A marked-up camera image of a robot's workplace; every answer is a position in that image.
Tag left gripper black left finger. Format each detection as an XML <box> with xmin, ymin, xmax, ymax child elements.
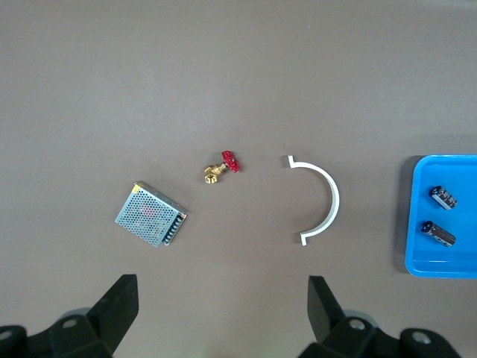
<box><xmin>0</xmin><ymin>274</ymin><xmax>139</xmax><ymax>358</ymax></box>

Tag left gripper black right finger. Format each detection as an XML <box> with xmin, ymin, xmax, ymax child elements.
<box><xmin>297</xmin><ymin>275</ymin><xmax>463</xmax><ymax>358</ymax></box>

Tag long black capacitor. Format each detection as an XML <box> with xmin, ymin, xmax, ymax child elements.
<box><xmin>420</xmin><ymin>220</ymin><xmax>457</xmax><ymax>248</ymax></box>

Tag short black capacitor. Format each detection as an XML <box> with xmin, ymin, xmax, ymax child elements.
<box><xmin>428</xmin><ymin>185</ymin><xmax>458</xmax><ymax>211</ymax></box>

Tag metal mesh power supply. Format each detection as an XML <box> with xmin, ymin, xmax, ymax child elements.
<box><xmin>114</xmin><ymin>180</ymin><xmax>189</xmax><ymax>248</ymax></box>

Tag blue plastic tray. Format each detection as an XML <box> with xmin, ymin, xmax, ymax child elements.
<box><xmin>405</xmin><ymin>154</ymin><xmax>477</xmax><ymax>279</ymax></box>

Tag brown table mat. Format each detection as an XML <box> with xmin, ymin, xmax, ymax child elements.
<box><xmin>0</xmin><ymin>0</ymin><xmax>477</xmax><ymax>358</ymax></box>

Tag white half-ring pipe clamp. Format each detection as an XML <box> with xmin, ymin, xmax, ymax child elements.
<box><xmin>286</xmin><ymin>154</ymin><xmax>341</xmax><ymax>247</ymax></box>

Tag brass valve red handle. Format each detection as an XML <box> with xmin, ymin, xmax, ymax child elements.
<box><xmin>203</xmin><ymin>150</ymin><xmax>242</xmax><ymax>183</ymax></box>

